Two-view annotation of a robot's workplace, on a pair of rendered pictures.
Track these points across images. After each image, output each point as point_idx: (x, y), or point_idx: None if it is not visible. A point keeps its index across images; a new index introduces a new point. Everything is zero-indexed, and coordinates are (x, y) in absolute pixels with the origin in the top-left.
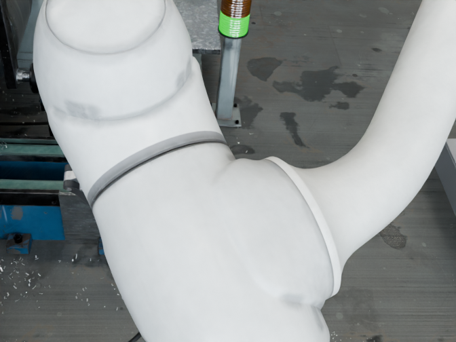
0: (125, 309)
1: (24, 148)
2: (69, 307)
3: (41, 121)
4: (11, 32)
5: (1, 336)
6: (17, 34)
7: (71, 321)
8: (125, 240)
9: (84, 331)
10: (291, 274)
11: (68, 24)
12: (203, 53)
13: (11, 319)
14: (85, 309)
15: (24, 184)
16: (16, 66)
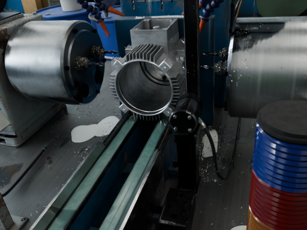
0: (36, 206)
1: (158, 133)
2: (59, 181)
3: (230, 169)
4: (195, 63)
5: (61, 156)
6: (235, 88)
7: (48, 181)
8: None
9: (38, 186)
10: None
11: None
12: None
13: (68, 159)
14: (51, 188)
15: (123, 133)
16: (193, 91)
